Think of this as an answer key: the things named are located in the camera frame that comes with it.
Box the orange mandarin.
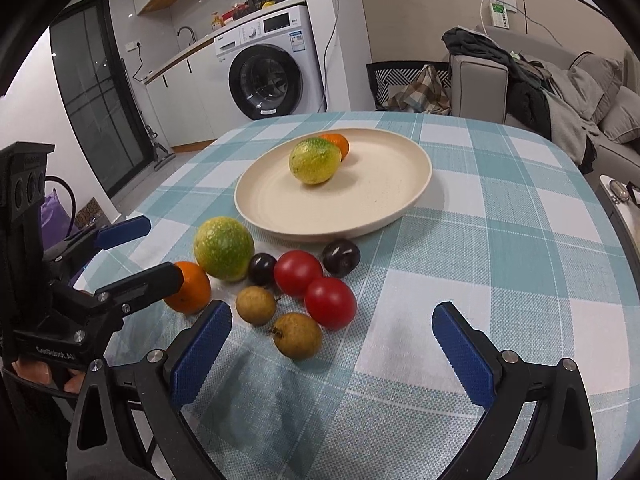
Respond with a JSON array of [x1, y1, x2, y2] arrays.
[[164, 261, 212, 315]]

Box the green yellow fruit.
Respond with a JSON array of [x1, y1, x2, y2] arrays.
[[288, 136, 342, 185], [193, 217, 255, 282]]

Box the red tomato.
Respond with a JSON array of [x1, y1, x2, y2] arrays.
[[273, 250, 323, 298], [304, 278, 357, 330]]

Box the brown longan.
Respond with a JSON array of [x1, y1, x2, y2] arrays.
[[270, 312, 322, 361], [235, 286, 277, 326]]

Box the person's left hand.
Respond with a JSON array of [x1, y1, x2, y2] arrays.
[[12, 359, 86, 394]]

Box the dark plum left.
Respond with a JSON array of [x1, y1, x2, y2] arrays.
[[247, 252, 277, 287]]

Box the dark plum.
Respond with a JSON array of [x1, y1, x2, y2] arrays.
[[247, 252, 277, 287], [321, 240, 361, 278]]

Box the dark plum right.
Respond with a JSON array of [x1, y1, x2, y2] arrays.
[[321, 240, 361, 278]]

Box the white kitchen counter cabinet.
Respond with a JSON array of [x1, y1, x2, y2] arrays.
[[144, 0, 306, 148]]

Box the green yellow fruit on plate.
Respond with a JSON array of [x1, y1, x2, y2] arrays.
[[288, 136, 342, 185]]

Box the black glass door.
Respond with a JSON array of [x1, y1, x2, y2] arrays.
[[50, 0, 153, 197]]

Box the teal checked tablecloth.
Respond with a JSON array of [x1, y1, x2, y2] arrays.
[[78, 113, 639, 479]]

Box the small orange at plate back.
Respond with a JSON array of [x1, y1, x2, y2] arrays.
[[319, 132, 350, 160]]

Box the white side table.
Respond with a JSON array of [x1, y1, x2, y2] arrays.
[[597, 174, 639, 281]]

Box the white washing machine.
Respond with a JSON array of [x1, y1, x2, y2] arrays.
[[214, 3, 326, 120]]

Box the chrome faucet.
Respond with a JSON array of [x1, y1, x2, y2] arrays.
[[176, 26, 198, 48]]

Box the cream round plate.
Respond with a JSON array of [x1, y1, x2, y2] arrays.
[[234, 127, 433, 242]]

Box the black laundry basket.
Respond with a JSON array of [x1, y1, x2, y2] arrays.
[[367, 61, 451, 110]]

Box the grey sofa cushion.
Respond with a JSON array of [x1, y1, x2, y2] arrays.
[[600, 87, 640, 144]]

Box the plaid cloth in basket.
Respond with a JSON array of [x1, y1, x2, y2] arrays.
[[385, 64, 451, 116]]

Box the dark clothes on sofa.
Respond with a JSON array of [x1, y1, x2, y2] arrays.
[[442, 27, 597, 174]]

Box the grey sofa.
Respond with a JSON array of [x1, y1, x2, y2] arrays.
[[471, 28, 639, 186]]

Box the white wall socket device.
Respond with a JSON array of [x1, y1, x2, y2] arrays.
[[488, 0, 518, 29]]

